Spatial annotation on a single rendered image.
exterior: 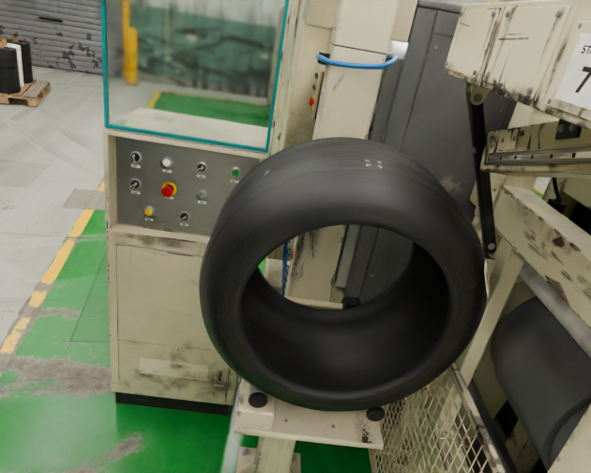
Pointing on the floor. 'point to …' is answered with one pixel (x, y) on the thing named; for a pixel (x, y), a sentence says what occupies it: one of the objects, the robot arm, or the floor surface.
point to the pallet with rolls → (12, 73)
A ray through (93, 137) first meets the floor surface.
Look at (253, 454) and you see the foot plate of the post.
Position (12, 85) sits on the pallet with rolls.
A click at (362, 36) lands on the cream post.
